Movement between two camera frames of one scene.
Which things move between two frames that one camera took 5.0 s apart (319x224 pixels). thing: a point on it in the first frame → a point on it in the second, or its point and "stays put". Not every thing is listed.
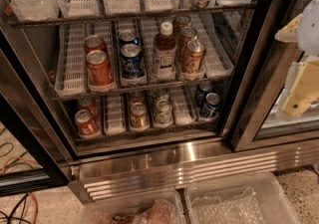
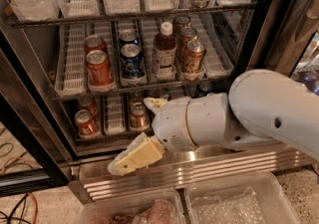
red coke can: (100, 74) stays put
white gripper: (309, 30) → (170, 123)
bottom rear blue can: (204, 88) stays put
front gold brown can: (194, 56) stays put
